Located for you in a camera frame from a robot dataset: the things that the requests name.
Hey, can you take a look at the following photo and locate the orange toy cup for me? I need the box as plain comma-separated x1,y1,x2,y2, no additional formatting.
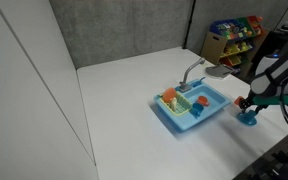
233,95,246,108

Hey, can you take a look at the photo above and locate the orange toy mug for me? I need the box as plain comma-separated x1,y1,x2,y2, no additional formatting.
197,95,211,108

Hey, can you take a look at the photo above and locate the yellow dish rack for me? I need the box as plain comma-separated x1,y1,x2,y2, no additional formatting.
158,93,193,117

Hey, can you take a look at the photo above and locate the orange toy plate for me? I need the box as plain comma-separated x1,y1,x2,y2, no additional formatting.
162,87,177,104

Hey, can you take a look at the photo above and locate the wooden toy storage shelf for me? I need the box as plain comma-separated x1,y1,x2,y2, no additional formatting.
200,14,271,69

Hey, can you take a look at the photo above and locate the grey metal mounting plate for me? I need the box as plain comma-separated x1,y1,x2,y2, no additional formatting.
204,63,236,81

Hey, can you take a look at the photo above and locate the white toy dish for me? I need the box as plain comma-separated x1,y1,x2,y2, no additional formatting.
169,97,178,112

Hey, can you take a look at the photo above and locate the blue toy plate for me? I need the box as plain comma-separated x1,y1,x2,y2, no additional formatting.
235,110,258,127

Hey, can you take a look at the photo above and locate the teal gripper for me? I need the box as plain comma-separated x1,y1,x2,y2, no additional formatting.
239,94,288,117

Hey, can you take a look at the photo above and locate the blue toy sink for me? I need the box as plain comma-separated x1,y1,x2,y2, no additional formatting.
153,78,232,133

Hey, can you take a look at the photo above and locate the blue toy mug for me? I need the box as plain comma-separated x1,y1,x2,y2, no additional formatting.
191,102,205,118

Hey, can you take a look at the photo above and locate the grey toy faucet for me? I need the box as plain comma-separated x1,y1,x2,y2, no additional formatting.
178,57,206,94

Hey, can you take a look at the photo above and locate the blue toy cup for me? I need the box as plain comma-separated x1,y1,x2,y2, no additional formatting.
243,109,256,119

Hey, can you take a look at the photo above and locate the black tripod stand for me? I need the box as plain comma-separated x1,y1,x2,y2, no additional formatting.
182,0,197,50

